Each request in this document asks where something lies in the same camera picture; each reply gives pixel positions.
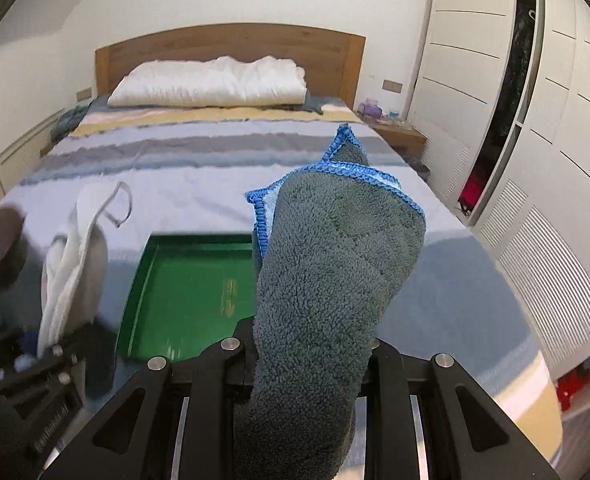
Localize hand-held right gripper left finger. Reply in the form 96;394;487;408
40;317;260;480

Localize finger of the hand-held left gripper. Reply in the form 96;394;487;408
0;325;42;361
49;319;122;402

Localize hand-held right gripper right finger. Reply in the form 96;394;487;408
359;337;562;480

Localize green plastic tray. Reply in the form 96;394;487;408
115;231;262;364

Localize white cloth with loop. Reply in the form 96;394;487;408
37;181;134;357

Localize grey towel with blue trim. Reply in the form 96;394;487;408
235;122;426;480

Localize dark translucent plastic bin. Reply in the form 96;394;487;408
0;208;112;321

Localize red cloth item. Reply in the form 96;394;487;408
556;367;590;414

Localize cream low cabinet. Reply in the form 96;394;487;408
0;109;66;221

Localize pink folded clothes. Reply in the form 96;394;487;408
457;170;486;212

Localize bed with striped cover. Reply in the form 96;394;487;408
0;92;564;463

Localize dark blue knitted cushion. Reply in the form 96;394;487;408
50;102;96;144

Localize wooden nightstand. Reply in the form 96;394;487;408
370;121;428;162

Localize white louvred wardrobe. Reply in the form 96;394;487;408
407;0;590;413

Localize purple container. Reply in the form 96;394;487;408
357;97;384;119

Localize white pillow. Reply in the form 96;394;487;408
107;56;308;109

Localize dark hanging clothes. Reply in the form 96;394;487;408
495;0;542;137

